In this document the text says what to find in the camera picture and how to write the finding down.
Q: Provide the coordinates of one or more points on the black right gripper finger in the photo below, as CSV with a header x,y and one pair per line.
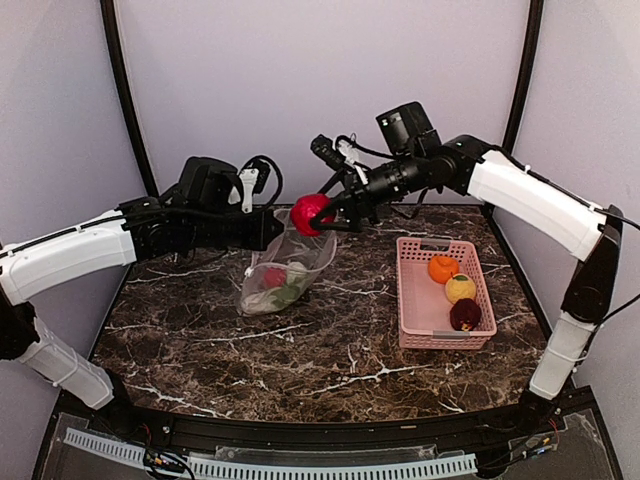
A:
x,y
335,217
338,179

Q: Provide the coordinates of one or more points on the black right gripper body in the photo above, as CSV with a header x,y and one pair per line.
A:
x,y
410,176

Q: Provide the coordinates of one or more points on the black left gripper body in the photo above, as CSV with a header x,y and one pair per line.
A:
x,y
211,228

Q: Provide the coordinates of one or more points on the red toy pepper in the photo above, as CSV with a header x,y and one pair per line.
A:
x,y
305,209

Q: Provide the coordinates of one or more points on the white toy vegetable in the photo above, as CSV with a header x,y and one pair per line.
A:
x,y
257,303
296,272

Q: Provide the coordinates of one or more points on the red toy apple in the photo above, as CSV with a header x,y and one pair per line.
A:
x,y
275,277

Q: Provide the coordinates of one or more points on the clear zip top bag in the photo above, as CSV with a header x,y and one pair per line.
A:
x,y
315,253

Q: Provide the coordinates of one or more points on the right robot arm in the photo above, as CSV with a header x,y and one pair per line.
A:
x,y
418,161

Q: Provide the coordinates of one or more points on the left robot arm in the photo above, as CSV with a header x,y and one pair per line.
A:
x,y
210,207

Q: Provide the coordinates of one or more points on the orange toy tangerine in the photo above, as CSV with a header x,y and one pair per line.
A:
x,y
442,268

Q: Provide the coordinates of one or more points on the pink plastic basket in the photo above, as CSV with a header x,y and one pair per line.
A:
x,y
423,308

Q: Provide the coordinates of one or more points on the yellow toy fruit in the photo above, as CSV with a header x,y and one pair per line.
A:
x,y
460,287

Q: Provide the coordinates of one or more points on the dark red toy fruit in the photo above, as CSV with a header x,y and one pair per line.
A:
x,y
465,315

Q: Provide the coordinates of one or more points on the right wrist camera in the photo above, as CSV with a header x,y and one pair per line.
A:
x,y
339,155

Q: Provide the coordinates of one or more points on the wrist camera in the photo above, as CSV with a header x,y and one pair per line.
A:
x,y
339,155
250,179

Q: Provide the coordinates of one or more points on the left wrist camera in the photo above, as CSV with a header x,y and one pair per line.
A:
x,y
250,179

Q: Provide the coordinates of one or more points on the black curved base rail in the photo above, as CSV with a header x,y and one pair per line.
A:
x,y
486,430

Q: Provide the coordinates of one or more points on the right black frame post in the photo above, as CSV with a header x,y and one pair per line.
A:
x,y
525,73

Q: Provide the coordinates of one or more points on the black frame post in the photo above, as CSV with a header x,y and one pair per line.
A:
x,y
120,76
525,73

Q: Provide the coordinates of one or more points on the left black frame post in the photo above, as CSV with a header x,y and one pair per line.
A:
x,y
120,76

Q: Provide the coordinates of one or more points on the white slotted cable duct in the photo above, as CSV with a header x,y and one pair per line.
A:
x,y
244,463

